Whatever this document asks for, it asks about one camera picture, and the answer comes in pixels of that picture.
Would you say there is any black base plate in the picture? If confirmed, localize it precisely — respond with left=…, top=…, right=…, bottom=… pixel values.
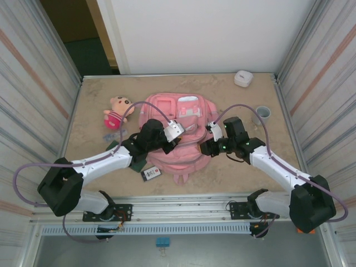
left=82, top=204, right=134, bottom=223
left=228, top=202, right=280, bottom=220

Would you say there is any clear plastic case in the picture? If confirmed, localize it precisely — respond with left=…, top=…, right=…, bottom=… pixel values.
left=102, top=129, right=128, bottom=143

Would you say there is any aluminium table edge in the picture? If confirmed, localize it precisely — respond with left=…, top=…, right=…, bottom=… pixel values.
left=81, top=72, right=279, bottom=81

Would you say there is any dark green notebook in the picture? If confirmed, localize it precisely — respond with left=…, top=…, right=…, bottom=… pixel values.
left=105, top=140, right=150, bottom=174

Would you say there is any aluminium rail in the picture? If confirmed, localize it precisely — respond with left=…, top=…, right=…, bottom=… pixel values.
left=29, top=194, right=333, bottom=225

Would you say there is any blue binder clip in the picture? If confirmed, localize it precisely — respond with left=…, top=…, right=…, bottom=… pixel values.
left=155, top=237, right=171, bottom=253

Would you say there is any grey cup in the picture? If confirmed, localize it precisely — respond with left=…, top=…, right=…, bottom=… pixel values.
left=251, top=105, right=272, bottom=126

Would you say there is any pink student backpack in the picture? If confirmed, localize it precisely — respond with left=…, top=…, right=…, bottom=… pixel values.
left=138, top=93, right=217, bottom=184

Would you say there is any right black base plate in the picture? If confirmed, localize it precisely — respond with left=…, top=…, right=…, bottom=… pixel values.
left=228, top=202, right=280, bottom=220

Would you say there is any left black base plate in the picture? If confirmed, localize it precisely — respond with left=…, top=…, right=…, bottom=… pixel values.
left=82, top=204, right=134, bottom=223

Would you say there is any striped metal side panel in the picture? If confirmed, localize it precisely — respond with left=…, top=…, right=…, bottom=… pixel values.
left=274, top=0, right=356, bottom=267
left=0, top=0, right=83, bottom=267

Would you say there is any pink plush doll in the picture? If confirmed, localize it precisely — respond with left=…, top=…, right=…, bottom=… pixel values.
left=103, top=95, right=134, bottom=130

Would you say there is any white square box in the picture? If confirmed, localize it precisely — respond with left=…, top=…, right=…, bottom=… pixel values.
left=233, top=70, right=254, bottom=88

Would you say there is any black case with white label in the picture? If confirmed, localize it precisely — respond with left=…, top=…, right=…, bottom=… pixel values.
left=141, top=166, right=162, bottom=182

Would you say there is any grey slotted cable duct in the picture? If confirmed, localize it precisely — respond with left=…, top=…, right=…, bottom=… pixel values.
left=41, top=224, right=251, bottom=236

